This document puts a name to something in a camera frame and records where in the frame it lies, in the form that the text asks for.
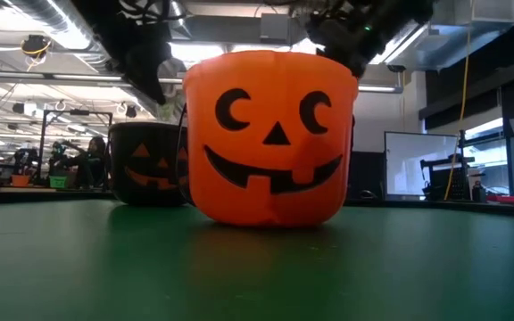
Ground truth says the black pumpkin face bucket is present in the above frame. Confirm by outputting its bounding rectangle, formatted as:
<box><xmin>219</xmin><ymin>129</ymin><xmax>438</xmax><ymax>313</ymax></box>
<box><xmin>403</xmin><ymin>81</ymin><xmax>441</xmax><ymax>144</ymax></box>
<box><xmin>106</xmin><ymin>121</ymin><xmax>191</xmax><ymax>208</ymax></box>

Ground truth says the white screen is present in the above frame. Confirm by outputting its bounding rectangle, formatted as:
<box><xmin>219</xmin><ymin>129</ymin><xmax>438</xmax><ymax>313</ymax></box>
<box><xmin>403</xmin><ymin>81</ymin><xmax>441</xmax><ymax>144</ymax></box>
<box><xmin>384</xmin><ymin>131</ymin><xmax>460</xmax><ymax>200</ymax></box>

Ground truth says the orange pumpkin face bucket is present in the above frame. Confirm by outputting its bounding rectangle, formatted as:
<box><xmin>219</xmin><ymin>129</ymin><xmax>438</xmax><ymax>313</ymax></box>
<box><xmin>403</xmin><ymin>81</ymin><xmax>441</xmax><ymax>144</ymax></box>
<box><xmin>175</xmin><ymin>49</ymin><xmax>360</xmax><ymax>229</ymax></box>

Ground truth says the black ceiling cable reel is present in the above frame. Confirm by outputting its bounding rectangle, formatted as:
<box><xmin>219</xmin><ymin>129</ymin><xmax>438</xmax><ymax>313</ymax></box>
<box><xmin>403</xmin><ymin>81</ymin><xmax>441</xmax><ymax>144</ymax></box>
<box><xmin>20</xmin><ymin>34</ymin><xmax>54</xmax><ymax>59</ymax></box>

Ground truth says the person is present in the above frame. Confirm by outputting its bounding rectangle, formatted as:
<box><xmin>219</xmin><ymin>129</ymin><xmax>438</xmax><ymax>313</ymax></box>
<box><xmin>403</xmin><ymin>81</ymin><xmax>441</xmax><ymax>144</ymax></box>
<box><xmin>62</xmin><ymin>136</ymin><xmax>108</xmax><ymax>189</ymax></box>

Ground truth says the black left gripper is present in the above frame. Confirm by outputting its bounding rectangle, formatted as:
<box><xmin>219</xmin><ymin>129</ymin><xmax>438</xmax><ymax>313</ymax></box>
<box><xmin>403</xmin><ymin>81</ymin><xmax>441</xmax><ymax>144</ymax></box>
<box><xmin>71</xmin><ymin>0</ymin><xmax>173</xmax><ymax>106</ymax></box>

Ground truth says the black equipment rack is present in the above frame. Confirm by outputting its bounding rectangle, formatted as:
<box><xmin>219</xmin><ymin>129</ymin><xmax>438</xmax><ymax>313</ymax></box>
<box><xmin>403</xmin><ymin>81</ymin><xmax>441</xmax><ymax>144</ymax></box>
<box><xmin>419</xmin><ymin>128</ymin><xmax>477</xmax><ymax>202</ymax></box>

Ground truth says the green table mat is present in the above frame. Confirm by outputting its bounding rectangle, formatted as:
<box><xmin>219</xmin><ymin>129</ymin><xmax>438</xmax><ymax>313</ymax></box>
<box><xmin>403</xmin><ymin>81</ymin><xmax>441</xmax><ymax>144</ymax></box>
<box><xmin>0</xmin><ymin>199</ymin><xmax>514</xmax><ymax>321</ymax></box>

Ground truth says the grey ceiling unit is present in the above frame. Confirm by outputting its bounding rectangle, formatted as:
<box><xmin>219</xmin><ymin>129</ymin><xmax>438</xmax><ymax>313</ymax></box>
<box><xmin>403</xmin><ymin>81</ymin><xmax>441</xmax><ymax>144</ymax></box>
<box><xmin>259</xmin><ymin>12</ymin><xmax>292</xmax><ymax>45</ymax></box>

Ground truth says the black metal frame stand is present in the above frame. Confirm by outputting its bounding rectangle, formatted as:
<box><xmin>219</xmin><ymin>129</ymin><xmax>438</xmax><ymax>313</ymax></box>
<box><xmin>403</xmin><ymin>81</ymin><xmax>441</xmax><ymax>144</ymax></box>
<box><xmin>37</xmin><ymin>109</ymin><xmax>114</xmax><ymax>188</ymax></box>

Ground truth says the silver air duct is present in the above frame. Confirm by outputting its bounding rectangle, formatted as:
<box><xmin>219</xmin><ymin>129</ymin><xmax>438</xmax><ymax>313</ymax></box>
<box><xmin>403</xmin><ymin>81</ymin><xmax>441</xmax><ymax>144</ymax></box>
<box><xmin>167</xmin><ymin>0</ymin><xmax>194</xmax><ymax>39</ymax></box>

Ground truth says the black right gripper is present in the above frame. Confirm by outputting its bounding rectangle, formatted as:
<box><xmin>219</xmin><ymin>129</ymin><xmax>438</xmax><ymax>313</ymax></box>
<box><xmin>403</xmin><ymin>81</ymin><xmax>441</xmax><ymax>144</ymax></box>
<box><xmin>303</xmin><ymin>0</ymin><xmax>436</xmax><ymax>79</ymax></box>

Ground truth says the long ceiling light tube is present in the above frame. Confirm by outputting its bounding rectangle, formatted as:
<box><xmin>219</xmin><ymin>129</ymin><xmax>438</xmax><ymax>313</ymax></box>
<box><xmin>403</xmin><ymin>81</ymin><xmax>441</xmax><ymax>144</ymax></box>
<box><xmin>0</xmin><ymin>70</ymin><xmax>404</xmax><ymax>94</ymax></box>

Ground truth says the yellow hanging cord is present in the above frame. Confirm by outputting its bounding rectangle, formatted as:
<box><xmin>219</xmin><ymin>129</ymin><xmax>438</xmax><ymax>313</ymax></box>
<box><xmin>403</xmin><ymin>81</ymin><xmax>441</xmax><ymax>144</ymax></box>
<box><xmin>443</xmin><ymin>0</ymin><xmax>475</xmax><ymax>202</ymax></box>

